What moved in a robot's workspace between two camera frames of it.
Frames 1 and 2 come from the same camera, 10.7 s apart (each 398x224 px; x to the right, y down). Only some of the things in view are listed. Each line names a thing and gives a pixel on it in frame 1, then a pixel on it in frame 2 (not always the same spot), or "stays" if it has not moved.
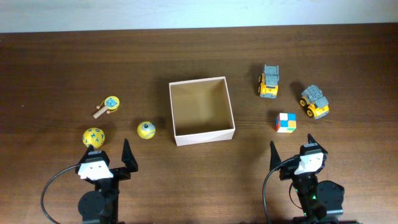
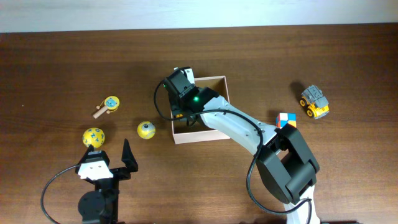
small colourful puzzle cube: [286, 122] stays
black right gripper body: [286, 171] to [180, 115]
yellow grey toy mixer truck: [316, 104] stays
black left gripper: [124, 173] stays
